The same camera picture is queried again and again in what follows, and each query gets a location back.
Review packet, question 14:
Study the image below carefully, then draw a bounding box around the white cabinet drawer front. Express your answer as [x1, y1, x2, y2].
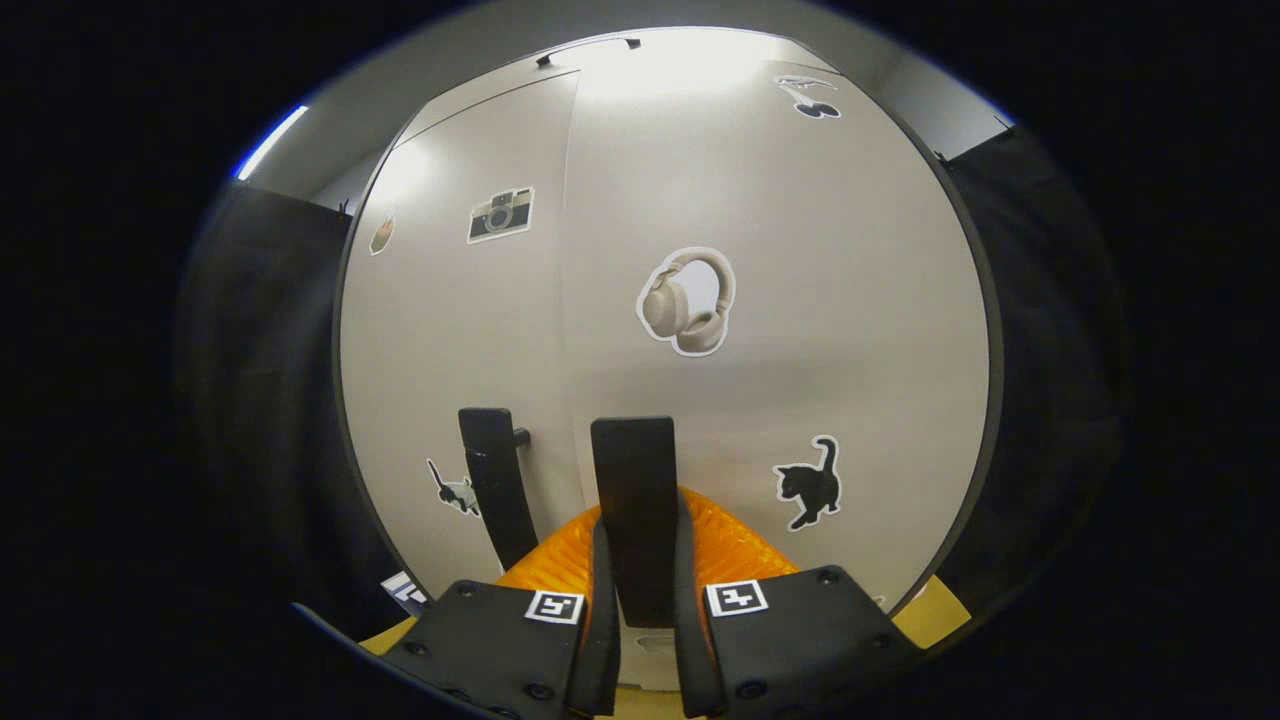
[395, 27, 851, 146]

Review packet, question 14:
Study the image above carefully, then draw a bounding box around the white double-door shoe cabinet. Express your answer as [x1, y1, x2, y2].
[332, 25, 1004, 701]

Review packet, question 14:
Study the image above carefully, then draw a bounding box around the white cabinet door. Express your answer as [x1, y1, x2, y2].
[560, 62, 991, 691]
[338, 70, 601, 601]

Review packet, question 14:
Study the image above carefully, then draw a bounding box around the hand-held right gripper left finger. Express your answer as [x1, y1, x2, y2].
[383, 505, 623, 719]

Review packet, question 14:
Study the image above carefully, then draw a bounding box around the black drawer handle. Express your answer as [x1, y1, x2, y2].
[535, 37, 643, 68]

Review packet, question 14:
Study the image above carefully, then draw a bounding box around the long ceiling light strip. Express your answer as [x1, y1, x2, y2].
[235, 103, 311, 181]

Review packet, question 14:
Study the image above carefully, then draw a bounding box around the blue white box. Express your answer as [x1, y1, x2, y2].
[380, 572, 429, 613]

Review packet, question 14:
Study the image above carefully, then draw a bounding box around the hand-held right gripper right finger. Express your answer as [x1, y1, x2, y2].
[672, 487, 926, 719]

